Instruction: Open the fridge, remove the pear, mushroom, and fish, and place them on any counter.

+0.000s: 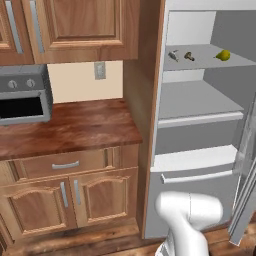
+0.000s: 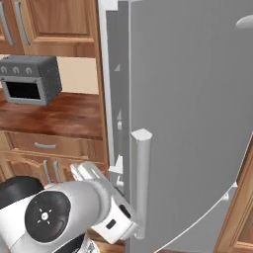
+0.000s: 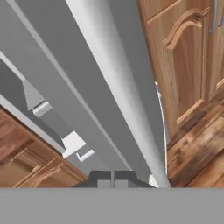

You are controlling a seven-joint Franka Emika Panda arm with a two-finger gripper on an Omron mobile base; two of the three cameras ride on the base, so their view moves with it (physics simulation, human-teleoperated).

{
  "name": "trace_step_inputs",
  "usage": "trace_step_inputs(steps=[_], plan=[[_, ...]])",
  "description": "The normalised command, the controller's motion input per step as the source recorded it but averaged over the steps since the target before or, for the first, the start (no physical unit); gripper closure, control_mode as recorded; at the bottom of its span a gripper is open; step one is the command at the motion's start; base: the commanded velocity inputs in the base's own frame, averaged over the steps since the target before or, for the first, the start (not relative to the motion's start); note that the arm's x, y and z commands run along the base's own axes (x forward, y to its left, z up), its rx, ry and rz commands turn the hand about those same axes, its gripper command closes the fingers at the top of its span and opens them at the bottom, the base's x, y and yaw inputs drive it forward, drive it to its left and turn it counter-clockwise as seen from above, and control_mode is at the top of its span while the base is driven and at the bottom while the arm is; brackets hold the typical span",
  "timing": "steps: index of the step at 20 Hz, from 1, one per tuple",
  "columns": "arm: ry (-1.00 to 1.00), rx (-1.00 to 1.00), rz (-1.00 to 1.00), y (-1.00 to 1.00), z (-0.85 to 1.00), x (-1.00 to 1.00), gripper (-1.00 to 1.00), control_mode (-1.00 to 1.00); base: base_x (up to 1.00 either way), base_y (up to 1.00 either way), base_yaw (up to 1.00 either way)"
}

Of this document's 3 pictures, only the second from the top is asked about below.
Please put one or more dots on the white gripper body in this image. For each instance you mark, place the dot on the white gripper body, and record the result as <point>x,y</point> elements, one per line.
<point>89,172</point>

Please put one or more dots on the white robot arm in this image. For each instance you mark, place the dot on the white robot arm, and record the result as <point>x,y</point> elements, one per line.
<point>62,210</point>

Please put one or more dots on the grey fridge body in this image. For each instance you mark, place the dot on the grey fridge body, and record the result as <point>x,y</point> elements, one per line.
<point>113,82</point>

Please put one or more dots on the grey fridge door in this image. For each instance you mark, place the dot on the grey fridge door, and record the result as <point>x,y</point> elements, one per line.
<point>191,99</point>

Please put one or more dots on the wooden base cupboard door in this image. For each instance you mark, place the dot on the wooden base cupboard door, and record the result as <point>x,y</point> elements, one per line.
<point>67,169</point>
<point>19,166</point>

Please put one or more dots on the wooden drawer front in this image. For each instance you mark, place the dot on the wooden drawer front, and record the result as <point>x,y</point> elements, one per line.
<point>72,146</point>

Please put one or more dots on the grey toaster oven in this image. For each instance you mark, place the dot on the grey toaster oven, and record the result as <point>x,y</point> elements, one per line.
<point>31,80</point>

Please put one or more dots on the wooden tall cupboard panel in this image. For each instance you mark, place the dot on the wooden tall cupboard panel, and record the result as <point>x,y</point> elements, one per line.
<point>242,210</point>

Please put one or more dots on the wooden wall cupboard door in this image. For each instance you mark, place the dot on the wooden wall cupboard door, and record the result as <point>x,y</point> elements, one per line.
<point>61,23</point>
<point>4,46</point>

